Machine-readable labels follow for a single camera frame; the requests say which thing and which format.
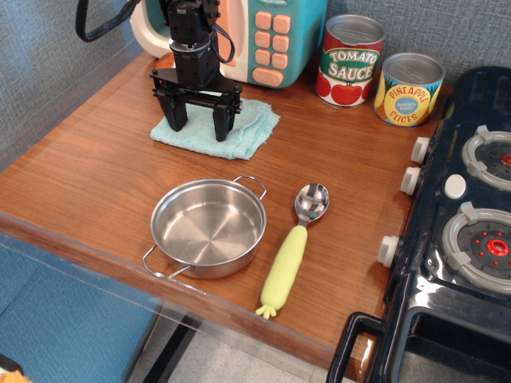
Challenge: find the pineapple slices can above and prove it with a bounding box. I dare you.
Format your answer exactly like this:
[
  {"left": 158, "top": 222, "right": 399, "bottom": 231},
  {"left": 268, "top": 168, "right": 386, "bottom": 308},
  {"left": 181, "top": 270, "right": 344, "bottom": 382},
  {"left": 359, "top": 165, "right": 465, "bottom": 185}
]
[{"left": 374, "top": 53, "right": 446, "bottom": 127}]

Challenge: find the white stove knob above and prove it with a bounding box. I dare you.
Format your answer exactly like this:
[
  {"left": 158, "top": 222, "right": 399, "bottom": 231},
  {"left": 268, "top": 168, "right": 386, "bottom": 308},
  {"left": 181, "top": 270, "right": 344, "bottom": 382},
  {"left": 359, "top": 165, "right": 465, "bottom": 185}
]
[
  {"left": 400, "top": 167, "right": 421, "bottom": 196},
  {"left": 377, "top": 235, "right": 400, "bottom": 268},
  {"left": 410, "top": 136, "right": 430, "bottom": 165}
]

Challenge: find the thin black wire loop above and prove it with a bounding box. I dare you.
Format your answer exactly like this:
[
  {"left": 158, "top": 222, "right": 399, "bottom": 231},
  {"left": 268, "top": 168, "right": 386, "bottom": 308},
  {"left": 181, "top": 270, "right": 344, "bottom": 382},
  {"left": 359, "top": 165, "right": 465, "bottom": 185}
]
[{"left": 213, "top": 23, "right": 237, "bottom": 65}]

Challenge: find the plush mushroom toy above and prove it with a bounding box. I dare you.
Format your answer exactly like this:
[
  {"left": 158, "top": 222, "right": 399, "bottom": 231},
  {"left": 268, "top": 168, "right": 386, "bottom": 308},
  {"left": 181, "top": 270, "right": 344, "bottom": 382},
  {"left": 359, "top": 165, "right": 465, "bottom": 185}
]
[{"left": 155, "top": 53, "right": 175, "bottom": 69}]

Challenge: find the white stove knob top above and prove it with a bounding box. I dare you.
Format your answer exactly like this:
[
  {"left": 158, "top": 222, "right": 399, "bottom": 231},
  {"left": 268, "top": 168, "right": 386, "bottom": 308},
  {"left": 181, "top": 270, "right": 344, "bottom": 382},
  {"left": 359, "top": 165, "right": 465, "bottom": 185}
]
[{"left": 410, "top": 136, "right": 430, "bottom": 165}]

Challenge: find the white stove knob middle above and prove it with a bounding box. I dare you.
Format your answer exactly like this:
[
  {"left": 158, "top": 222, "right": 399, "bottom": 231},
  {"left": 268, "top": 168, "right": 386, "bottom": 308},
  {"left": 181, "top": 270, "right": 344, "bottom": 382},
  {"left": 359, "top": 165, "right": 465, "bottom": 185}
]
[{"left": 400, "top": 167, "right": 421, "bottom": 196}]

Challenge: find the clear acrylic table guard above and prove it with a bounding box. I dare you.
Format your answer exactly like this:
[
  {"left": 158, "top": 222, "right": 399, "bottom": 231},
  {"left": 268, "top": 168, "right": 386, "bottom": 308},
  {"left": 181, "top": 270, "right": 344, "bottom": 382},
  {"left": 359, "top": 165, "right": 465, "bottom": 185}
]
[{"left": 1, "top": 214, "right": 331, "bottom": 382}]

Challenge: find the tomato sauce can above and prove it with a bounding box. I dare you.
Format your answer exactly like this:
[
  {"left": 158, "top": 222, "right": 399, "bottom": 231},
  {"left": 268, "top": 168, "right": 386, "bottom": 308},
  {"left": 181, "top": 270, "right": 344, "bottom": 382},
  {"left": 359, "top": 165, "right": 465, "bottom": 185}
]
[{"left": 315, "top": 14, "right": 386, "bottom": 107}]

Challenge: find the spoon with yellow handle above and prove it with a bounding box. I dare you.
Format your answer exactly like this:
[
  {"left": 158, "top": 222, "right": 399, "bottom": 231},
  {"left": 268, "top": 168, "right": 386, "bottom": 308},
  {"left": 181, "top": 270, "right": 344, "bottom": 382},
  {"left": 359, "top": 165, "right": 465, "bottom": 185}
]
[{"left": 255, "top": 183, "right": 330, "bottom": 320}]

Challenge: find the black braided cable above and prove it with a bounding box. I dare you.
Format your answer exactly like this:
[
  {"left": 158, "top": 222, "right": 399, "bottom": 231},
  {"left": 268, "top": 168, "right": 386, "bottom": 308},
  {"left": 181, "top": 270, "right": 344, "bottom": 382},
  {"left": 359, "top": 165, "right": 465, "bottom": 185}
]
[{"left": 74, "top": 0, "right": 141, "bottom": 43}]

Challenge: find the white stove knob bottom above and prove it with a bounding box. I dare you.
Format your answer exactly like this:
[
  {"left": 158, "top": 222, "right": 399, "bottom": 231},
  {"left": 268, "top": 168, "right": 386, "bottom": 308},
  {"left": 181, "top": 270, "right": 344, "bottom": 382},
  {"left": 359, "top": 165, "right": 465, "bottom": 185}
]
[{"left": 377, "top": 235, "right": 400, "bottom": 268}]

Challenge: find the light blue towel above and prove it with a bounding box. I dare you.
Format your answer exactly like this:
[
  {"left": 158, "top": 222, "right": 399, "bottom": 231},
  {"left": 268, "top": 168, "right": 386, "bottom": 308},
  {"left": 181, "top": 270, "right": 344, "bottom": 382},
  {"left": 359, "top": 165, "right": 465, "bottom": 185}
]
[{"left": 150, "top": 99, "right": 280, "bottom": 160}]

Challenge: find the black toy stove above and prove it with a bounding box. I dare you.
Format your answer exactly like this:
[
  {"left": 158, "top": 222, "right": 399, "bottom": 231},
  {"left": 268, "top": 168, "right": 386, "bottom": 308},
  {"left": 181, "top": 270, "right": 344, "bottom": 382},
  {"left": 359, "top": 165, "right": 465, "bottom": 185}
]
[{"left": 327, "top": 66, "right": 510, "bottom": 382}]

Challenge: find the toy microwave teal and cream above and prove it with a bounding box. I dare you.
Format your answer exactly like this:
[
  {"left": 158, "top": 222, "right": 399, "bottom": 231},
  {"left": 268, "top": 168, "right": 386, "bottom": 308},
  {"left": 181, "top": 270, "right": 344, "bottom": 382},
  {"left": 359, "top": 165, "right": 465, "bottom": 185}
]
[{"left": 130, "top": 1, "right": 327, "bottom": 89}]

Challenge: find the stainless steel pan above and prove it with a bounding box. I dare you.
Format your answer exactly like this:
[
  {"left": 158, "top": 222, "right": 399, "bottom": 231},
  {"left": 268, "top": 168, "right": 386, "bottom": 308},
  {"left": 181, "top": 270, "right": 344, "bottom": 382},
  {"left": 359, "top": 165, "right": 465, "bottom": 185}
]
[{"left": 142, "top": 176, "right": 267, "bottom": 279}]

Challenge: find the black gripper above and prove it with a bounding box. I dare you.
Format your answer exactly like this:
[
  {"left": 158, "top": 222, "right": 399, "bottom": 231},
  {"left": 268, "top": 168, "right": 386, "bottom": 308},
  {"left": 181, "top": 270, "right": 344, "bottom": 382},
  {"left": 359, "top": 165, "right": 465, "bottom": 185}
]
[{"left": 149, "top": 49, "right": 243, "bottom": 142}]

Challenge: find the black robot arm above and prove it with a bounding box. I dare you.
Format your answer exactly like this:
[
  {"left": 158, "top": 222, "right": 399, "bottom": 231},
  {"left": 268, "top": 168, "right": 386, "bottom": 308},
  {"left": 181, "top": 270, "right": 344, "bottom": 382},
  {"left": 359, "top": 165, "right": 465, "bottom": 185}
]
[{"left": 150, "top": 1, "right": 243, "bottom": 142}]

